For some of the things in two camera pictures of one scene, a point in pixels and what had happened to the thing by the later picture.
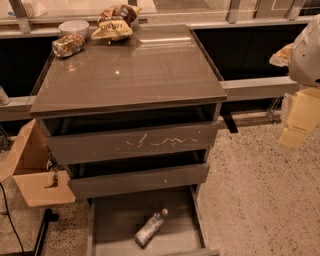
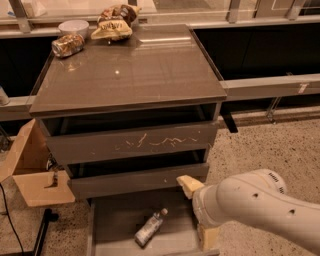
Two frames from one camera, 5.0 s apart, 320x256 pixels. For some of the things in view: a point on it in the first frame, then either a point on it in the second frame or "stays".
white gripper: (306, 56) → (200, 204)
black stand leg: (48, 217) stays
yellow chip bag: (114, 30) stays
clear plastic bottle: (150, 227) stays
